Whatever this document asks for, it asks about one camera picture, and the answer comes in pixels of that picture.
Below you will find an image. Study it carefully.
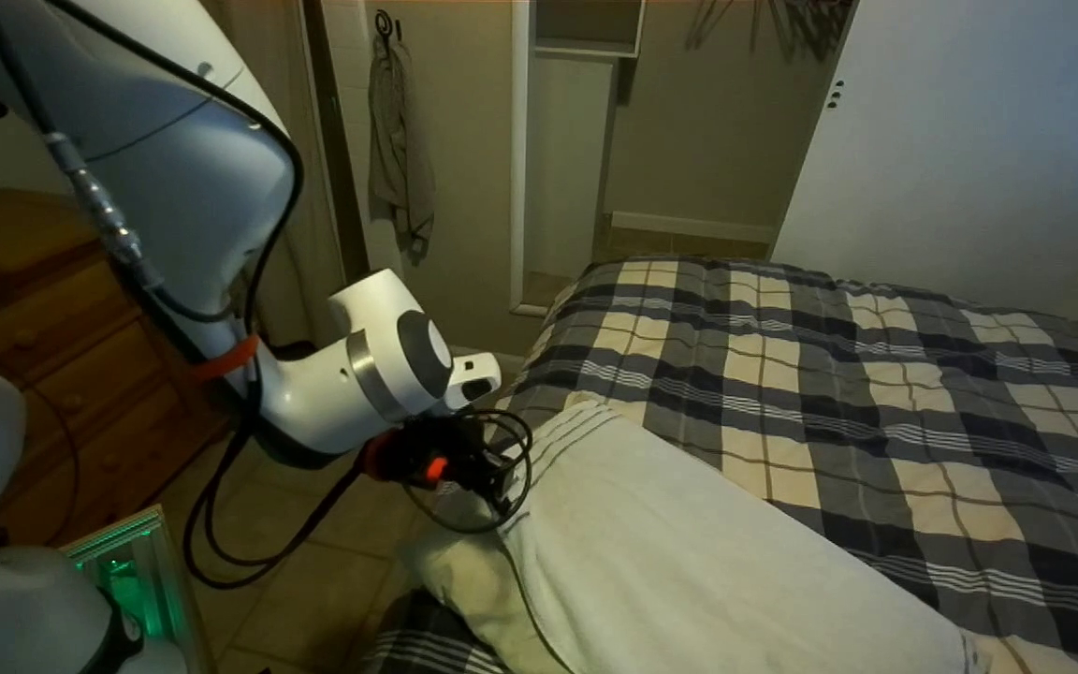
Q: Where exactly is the white door frame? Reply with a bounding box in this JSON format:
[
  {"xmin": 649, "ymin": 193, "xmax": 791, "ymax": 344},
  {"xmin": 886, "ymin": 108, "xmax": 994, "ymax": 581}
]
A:
[{"xmin": 505, "ymin": 0, "xmax": 649, "ymax": 317}]

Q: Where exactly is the plaid bed comforter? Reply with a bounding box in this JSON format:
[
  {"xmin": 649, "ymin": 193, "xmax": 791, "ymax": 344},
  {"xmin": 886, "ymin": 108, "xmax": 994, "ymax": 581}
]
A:
[{"xmin": 356, "ymin": 255, "xmax": 1078, "ymax": 674}]

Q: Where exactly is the beige curtain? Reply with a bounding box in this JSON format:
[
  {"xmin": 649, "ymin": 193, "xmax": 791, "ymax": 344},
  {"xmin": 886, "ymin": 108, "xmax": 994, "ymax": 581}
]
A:
[{"xmin": 193, "ymin": 0, "xmax": 347, "ymax": 349}]

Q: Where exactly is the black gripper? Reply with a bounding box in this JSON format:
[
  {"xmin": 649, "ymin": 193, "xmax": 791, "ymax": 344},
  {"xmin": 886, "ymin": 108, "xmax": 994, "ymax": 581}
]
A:
[{"xmin": 404, "ymin": 410, "xmax": 523, "ymax": 501}]

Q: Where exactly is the wooden dresser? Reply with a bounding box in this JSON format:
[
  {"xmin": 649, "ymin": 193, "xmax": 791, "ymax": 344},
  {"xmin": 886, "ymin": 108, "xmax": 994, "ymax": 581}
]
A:
[{"xmin": 0, "ymin": 184, "xmax": 236, "ymax": 556}]

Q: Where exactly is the cream striped towel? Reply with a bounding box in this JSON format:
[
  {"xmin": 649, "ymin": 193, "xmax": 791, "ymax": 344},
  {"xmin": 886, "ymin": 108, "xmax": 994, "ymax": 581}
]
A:
[{"xmin": 404, "ymin": 388, "xmax": 1003, "ymax": 674}]

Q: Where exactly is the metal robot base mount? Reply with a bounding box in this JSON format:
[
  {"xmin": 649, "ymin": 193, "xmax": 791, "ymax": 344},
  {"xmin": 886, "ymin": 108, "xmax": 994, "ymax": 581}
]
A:
[{"xmin": 55, "ymin": 505, "xmax": 197, "ymax": 674}]

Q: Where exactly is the grey hanging garment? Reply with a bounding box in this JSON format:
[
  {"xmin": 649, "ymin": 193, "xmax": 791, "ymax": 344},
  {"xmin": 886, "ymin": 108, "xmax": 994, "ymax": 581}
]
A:
[{"xmin": 367, "ymin": 13, "xmax": 438, "ymax": 266}]

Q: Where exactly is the clothes hangers bundle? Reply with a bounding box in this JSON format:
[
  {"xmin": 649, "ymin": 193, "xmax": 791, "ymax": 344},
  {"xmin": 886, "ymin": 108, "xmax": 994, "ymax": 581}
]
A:
[{"xmin": 684, "ymin": 0, "xmax": 860, "ymax": 65}]

